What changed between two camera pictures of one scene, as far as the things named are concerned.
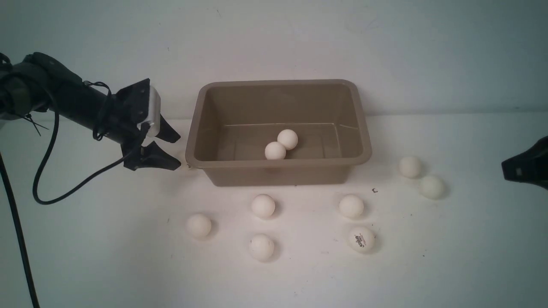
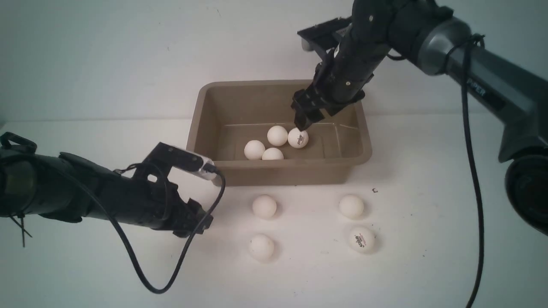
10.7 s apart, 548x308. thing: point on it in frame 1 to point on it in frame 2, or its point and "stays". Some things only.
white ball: (288, 138) to (277, 135)
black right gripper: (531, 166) to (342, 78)
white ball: (409, 167) to (297, 139)
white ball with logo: (361, 239) stays
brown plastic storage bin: (230, 122) stays
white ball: (263, 205) stays
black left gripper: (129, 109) to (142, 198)
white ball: (261, 247) stays
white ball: (275, 150) stays
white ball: (351, 206) stays
